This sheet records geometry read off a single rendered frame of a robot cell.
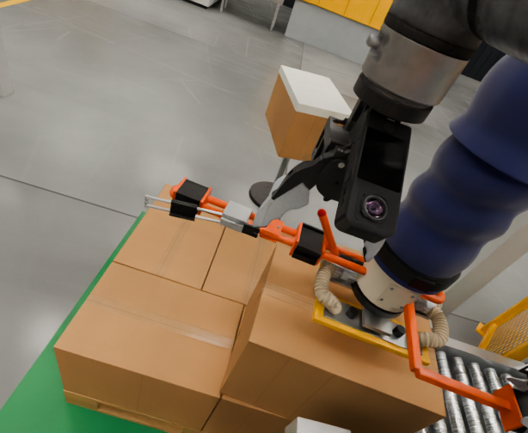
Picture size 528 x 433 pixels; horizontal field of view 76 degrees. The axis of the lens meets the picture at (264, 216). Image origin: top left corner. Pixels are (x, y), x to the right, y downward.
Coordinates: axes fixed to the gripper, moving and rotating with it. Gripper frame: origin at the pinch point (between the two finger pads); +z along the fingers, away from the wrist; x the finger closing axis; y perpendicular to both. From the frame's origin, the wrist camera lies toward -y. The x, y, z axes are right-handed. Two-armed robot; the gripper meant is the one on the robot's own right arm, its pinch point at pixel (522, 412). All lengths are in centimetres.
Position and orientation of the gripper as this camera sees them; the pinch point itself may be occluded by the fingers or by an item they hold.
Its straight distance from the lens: 103.1
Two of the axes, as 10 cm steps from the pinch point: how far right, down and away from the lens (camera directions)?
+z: -2.9, 7.0, 6.5
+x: -2.3, 6.1, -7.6
